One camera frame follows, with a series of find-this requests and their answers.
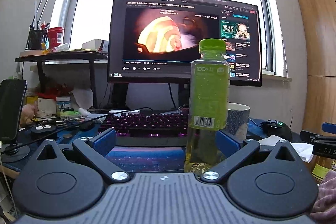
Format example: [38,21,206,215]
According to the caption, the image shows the black computer mouse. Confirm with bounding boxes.
[261,120,293,142]

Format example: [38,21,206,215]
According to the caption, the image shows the white crumpled paper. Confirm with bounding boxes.
[72,88,94,109]

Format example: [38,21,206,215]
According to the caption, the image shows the green tea bottle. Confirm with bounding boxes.
[184,39,231,174]

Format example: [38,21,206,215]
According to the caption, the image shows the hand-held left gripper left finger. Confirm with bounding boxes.
[34,130,130,184]

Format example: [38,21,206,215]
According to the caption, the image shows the white carton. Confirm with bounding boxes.
[38,98,57,118]

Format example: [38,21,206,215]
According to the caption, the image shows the grey patterned mug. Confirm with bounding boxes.
[225,103,251,141]

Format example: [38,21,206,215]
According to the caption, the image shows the black mesh pen holder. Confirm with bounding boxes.
[28,29,48,50]

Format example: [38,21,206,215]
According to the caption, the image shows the brown plush toy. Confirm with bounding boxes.
[20,104,36,127]

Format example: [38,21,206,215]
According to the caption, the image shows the black smartphone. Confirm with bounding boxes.
[0,79,28,143]

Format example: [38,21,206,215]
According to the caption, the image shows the black phone stand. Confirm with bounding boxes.
[0,135,30,163]

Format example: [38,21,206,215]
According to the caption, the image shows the window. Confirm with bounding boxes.
[50,0,292,83]

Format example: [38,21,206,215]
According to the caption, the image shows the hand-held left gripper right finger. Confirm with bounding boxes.
[201,130,300,184]

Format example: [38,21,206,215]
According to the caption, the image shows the black backlit keyboard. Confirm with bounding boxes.
[98,111,190,147]

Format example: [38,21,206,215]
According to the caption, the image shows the black gadget white dots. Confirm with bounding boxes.
[30,123,57,139]

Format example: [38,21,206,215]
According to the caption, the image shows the red ornament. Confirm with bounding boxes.
[39,84,71,99]

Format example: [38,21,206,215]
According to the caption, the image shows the pink fluffy cloth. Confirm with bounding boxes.
[310,169,336,222]

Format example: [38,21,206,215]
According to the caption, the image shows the bunch of pens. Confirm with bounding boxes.
[29,20,51,31]

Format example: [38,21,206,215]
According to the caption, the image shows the green flat packet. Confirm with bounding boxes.
[60,110,82,120]

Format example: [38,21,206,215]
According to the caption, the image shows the black computer monitor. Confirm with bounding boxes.
[107,0,263,111]

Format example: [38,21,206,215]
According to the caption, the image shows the white jar blue lid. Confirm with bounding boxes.
[56,96,72,117]

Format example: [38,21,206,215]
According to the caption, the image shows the black desk shelf riser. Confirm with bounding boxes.
[14,49,109,109]

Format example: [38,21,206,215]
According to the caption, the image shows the wooden wardrobe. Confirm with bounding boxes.
[285,0,336,135]

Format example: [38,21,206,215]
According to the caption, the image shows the amber jar yellow label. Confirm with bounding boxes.
[311,154,336,184]

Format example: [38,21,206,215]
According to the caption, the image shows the white paper tissue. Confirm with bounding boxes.
[259,135,315,163]

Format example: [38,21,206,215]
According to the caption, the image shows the crumpled white packet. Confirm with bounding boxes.
[54,43,70,53]

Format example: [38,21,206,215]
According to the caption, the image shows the white cardboard box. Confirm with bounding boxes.
[82,39,109,52]

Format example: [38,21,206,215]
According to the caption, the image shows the red plastic cup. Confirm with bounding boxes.
[47,27,65,52]

